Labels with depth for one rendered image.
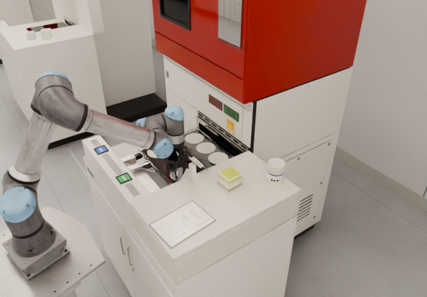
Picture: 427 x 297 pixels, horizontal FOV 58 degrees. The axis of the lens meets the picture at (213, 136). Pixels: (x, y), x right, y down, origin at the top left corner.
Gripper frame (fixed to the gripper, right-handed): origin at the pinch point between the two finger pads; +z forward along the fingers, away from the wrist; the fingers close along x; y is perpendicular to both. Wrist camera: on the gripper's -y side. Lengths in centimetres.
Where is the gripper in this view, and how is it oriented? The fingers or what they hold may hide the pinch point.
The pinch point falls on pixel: (176, 179)
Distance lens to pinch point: 175.2
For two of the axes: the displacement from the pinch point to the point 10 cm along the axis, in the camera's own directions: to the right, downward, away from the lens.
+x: -9.8, -1.0, 1.5
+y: 1.8, -5.4, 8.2
